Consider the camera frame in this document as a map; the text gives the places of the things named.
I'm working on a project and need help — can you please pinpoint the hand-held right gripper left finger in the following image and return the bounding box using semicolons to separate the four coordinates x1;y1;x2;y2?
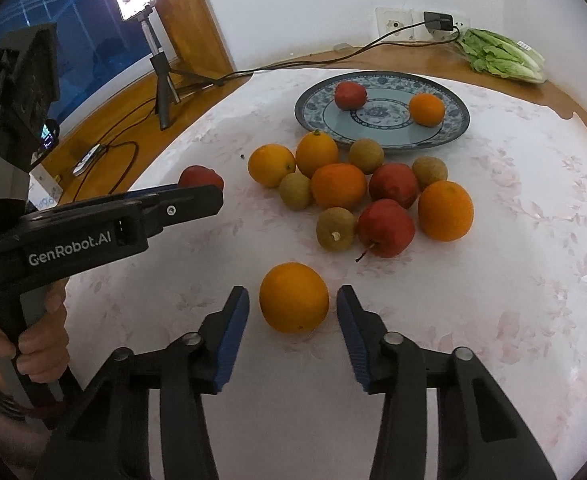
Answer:
48;285;251;480

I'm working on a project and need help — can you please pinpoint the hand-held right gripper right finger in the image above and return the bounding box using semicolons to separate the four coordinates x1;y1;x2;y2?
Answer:
336;285;557;480

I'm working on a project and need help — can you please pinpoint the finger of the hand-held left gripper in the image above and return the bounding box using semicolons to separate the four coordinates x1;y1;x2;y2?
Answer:
145;184;225;242
124;184;197;200

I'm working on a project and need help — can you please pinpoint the red apple with stem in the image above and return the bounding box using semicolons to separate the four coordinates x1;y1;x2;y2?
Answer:
356;198;417;263

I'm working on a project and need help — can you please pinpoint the orange with stem nub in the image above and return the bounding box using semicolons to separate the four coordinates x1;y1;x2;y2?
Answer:
295;129;340;179

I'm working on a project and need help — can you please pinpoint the dark orange tangerine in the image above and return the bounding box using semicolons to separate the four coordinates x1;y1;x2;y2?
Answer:
310;162;367;211

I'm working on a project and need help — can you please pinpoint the brown kiwi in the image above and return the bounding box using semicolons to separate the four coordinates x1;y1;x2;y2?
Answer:
278;172;314;211
348;138;385;175
412;156;449;192
316;207;357;252

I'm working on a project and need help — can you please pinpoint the blue patterned ceramic plate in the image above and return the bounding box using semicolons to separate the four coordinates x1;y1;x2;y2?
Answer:
294;79;471;151

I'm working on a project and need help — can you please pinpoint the person's left forearm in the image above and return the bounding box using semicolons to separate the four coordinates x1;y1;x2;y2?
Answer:
0;360;57;471

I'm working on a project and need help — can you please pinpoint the person's left hand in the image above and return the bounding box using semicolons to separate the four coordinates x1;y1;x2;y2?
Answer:
0;280;70;388

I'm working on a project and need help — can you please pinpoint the white and blue carton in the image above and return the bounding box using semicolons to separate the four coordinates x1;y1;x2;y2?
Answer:
28;165;64;211

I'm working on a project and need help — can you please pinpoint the small white device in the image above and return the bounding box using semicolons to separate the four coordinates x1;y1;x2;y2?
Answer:
72;144;103;177

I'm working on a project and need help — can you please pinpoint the black phone tripod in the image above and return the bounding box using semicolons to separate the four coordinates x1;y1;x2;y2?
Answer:
136;7;224;132

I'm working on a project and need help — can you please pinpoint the dark window pane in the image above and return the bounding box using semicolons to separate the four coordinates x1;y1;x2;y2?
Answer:
0;0;174;126

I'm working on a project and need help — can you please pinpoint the black plug charger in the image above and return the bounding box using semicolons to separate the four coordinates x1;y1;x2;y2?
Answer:
423;11;455;32

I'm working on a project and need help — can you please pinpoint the bagged romaine lettuce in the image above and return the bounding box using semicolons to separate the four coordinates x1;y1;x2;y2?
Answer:
456;27;547;85

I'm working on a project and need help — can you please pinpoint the wooden window frame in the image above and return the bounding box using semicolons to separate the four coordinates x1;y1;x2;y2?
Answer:
146;0;237;73

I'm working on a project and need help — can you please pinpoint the black charger cable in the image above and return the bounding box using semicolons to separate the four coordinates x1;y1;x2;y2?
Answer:
71;20;431;201

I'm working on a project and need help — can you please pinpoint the white round-jack wall plate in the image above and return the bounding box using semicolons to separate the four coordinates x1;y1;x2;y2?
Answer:
376;7;415;41

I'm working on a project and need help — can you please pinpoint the white power wall outlet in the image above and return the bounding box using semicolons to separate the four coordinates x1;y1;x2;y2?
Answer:
412;10;470;41

